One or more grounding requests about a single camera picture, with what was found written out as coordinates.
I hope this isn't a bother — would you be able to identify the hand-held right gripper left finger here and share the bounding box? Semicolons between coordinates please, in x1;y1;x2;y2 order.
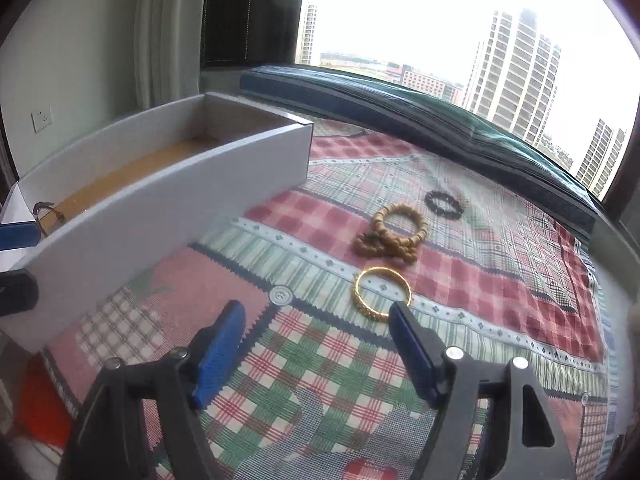
57;300;247;480

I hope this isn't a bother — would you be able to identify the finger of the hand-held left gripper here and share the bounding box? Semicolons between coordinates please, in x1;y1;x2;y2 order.
0;268;40;317
0;222;41;252

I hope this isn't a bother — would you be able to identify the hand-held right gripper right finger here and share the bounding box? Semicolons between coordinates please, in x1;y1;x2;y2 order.
389;301;578;480

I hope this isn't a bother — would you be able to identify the small black charm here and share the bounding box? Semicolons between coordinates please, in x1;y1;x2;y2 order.
32;201;66;234

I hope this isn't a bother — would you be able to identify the gold bangle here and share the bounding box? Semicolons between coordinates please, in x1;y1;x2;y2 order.
352;267;414;324

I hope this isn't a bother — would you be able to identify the white cardboard box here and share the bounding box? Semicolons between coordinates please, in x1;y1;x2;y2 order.
0;91;315;354

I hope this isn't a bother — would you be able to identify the orange object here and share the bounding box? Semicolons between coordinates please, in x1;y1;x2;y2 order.
14;354;77;450

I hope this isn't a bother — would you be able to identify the patchwork plaid blanket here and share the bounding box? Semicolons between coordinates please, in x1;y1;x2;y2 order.
42;130;617;480

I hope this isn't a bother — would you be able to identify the white curtain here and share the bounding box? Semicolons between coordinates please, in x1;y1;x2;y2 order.
134;0;212;107

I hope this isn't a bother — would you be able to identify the blue green folded cushion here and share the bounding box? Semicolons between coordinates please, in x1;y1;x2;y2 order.
240;63;600;234

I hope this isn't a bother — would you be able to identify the low brick building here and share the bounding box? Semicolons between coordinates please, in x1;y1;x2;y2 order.
399;66;464;104

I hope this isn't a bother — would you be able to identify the narrow high-rise building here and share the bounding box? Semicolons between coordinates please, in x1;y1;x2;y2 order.
575;117;629;197

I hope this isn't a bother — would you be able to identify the tall high-rise building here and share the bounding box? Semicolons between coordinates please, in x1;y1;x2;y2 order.
464;8;562;147

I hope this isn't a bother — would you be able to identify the distant slim tower building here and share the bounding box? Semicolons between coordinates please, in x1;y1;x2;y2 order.
299;3;319;66

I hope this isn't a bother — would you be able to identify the white wall socket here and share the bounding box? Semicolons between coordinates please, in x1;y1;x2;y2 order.
31;106;55;134

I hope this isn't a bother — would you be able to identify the wooden bead bracelet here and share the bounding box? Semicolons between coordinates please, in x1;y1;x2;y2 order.
352;202;430;265

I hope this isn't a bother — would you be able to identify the black bead bracelet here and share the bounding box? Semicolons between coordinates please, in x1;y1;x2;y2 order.
424;190;464;220

